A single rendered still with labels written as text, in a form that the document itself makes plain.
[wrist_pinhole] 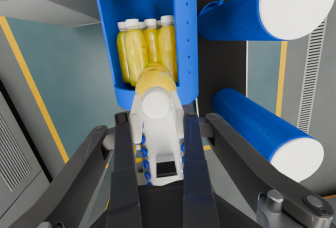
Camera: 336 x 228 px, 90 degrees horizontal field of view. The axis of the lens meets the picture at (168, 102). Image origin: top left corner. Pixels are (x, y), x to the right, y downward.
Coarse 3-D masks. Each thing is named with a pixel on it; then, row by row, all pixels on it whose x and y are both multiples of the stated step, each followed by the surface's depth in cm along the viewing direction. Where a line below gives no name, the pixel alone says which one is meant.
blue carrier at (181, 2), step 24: (96, 0) 46; (120, 0) 58; (144, 0) 61; (168, 0) 60; (192, 0) 43; (192, 24) 45; (192, 48) 47; (120, 72) 61; (192, 72) 49; (120, 96) 50; (192, 96) 51
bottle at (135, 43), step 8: (128, 32) 49; (136, 32) 49; (128, 40) 49; (136, 40) 49; (144, 40) 51; (128, 48) 50; (136, 48) 50; (144, 48) 51; (128, 56) 51; (136, 56) 50; (144, 56) 52; (128, 64) 52; (136, 64) 51; (144, 64) 52; (128, 72) 54; (136, 72) 52; (136, 80) 53
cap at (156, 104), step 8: (144, 96) 21; (152, 96) 21; (160, 96) 21; (168, 96) 22; (144, 104) 22; (152, 104) 22; (160, 104) 22; (168, 104) 22; (144, 112) 22; (152, 112) 22; (160, 112) 22; (168, 112) 22
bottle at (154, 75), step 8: (152, 64) 35; (160, 64) 36; (144, 72) 28; (152, 72) 26; (160, 72) 26; (168, 72) 31; (144, 80) 25; (152, 80) 24; (160, 80) 24; (168, 80) 25; (136, 88) 26; (144, 88) 24; (152, 88) 23; (160, 88) 23; (168, 88) 24; (176, 88) 28
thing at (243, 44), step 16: (208, 0) 135; (224, 0) 136; (208, 48) 148; (224, 48) 149; (240, 48) 150; (208, 64) 153; (224, 64) 154; (240, 64) 155; (208, 80) 158; (224, 80) 159; (240, 80) 161; (208, 96) 164; (208, 112) 170
